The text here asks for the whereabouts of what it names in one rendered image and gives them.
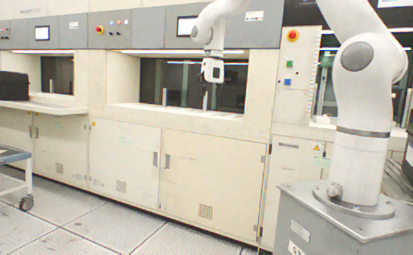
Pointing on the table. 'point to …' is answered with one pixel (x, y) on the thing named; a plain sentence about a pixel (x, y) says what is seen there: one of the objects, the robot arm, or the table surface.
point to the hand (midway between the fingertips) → (210, 94)
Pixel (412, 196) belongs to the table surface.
